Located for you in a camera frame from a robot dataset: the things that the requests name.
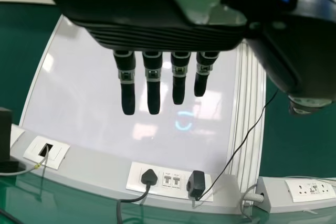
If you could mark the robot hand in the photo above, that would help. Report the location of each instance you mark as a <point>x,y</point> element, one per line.
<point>157,11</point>

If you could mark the white socket strip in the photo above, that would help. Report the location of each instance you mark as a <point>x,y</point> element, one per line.
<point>136,182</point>

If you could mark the black power adapter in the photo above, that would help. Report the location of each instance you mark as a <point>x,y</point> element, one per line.
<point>196,183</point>

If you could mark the black box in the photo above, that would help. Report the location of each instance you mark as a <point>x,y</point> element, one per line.
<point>5,129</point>

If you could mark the white angled socket box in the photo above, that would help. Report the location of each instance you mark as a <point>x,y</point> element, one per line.
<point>275,192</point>

